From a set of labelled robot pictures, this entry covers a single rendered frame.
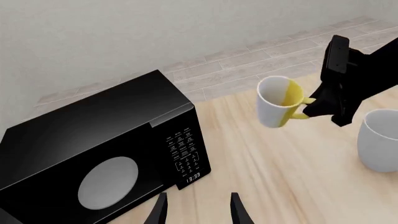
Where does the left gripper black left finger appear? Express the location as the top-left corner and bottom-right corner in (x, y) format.
(145, 192), (169, 224)

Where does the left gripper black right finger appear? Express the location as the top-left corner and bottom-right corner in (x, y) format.
(230, 191), (254, 224)

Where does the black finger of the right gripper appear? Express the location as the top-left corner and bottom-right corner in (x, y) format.
(302, 82), (340, 118)

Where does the black microwave oven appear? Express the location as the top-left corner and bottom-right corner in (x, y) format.
(0, 69), (213, 224)

